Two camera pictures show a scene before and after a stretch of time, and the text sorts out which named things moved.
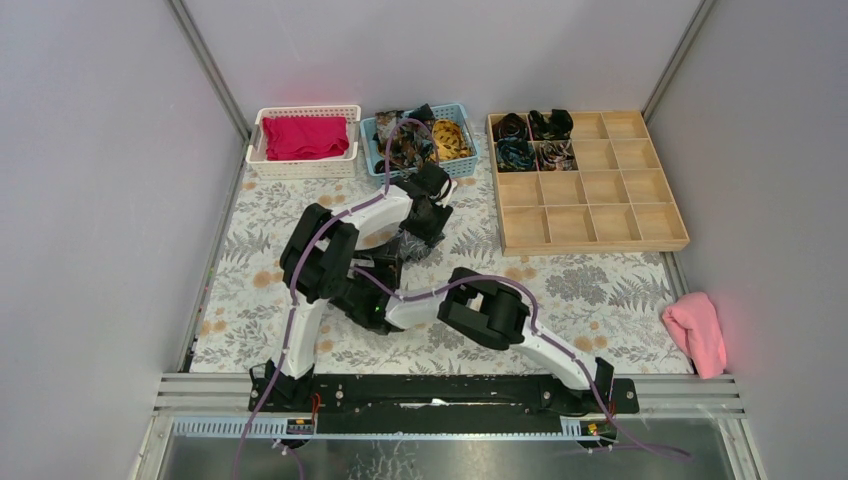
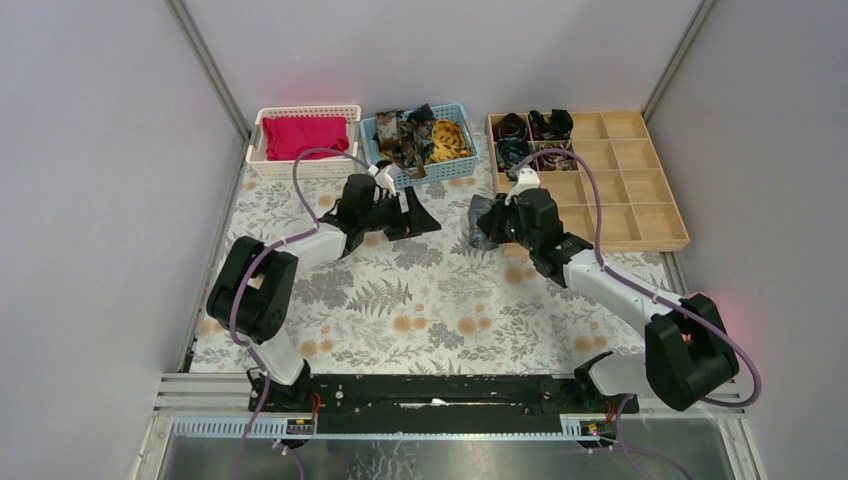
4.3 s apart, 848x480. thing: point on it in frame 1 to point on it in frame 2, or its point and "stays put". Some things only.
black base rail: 441,404 stays put
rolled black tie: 557,126 stays put
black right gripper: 388,263 to 492,222
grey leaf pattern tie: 413,250 to 478,239
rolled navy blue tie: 515,154 stays put
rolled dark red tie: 510,125 stays put
